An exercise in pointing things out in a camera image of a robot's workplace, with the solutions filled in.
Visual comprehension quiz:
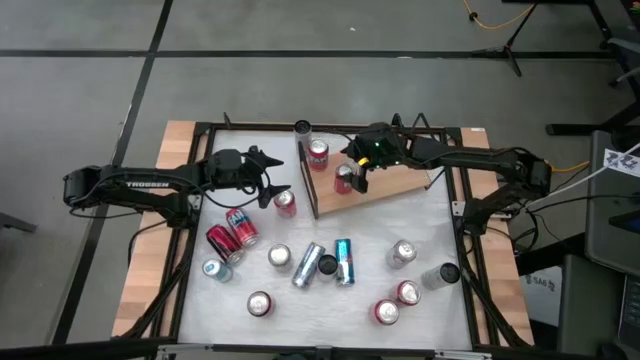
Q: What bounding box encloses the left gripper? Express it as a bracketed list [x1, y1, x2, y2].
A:
[242, 145, 293, 209]

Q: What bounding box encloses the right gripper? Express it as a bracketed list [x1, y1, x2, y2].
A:
[339, 122, 406, 195]

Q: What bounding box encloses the Fanta soda can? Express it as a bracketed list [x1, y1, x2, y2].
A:
[307, 138, 331, 173]
[333, 162, 357, 196]
[389, 279, 422, 307]
[272, 188, 298, 220]

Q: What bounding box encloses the white Celsius can black lid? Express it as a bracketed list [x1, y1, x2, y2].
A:
[293, 119, 314, 151]
[317, 253, 340, 281]
[420, 262, 462, 291]

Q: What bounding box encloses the silver Diet Coke can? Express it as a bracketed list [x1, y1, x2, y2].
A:
[385, 239, 419, 270]
[267, 243, 294, 273]

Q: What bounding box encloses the teal Red Bull can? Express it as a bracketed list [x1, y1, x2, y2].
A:
[333, 237, 356, 288]

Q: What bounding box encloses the silver blue Red Bull can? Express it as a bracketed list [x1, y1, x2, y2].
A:
[291, 241, 327, 290]

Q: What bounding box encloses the dark red soda can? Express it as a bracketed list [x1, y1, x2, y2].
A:
[205, 224, 245, 265]

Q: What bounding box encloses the small blue silver can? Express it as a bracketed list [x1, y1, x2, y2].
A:
[201, 258, 234, 284]

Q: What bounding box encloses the black tripod stand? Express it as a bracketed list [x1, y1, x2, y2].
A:
[472, 2, 541, 79]

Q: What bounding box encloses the black desk base bar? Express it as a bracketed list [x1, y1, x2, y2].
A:
[544, 99, 640, 137]

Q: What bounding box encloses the white cardboard box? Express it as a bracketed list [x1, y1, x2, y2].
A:
[522, 267, 564, 327]

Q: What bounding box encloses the white paper number tag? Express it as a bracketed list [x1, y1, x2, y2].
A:
[602, 147, 640, 180]

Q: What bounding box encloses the dark grey cabinet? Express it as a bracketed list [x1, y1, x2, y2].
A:
[557, 252, 640, 360]

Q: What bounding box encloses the wooden shelf black metal frame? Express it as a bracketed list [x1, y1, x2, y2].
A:
[297, 135, 432, 221]

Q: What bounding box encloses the black aluminium table frame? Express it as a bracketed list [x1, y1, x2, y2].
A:
[119, 112, 531, 351]

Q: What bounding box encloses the yellow extension cable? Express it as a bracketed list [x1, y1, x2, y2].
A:
[462, 0, 535, 30]

